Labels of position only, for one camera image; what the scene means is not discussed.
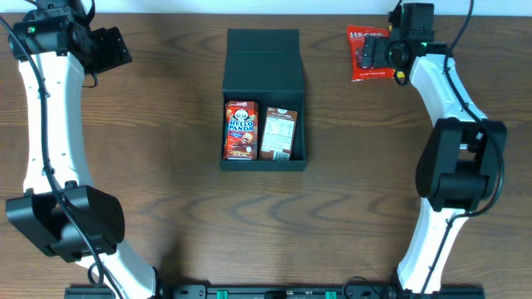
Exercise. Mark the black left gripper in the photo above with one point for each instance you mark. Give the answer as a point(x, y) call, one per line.
point(114, 51)

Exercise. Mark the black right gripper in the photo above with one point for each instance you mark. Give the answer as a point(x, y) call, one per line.
point(376, 59)

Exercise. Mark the red Haribo candy bag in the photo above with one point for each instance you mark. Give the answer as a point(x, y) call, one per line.
point(356, 37)

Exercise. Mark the dark green box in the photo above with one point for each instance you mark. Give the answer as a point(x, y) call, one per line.
point(265, 66)

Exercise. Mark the brown Pocky box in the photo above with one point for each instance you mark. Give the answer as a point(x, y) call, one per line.
point(278, 134)

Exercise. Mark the red Hello Panda box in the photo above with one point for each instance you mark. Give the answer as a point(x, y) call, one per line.
point(241, 130)

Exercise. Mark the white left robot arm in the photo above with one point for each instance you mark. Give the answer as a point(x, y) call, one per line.
point(60, 211)

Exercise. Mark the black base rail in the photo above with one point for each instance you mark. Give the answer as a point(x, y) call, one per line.
point(356, 291)

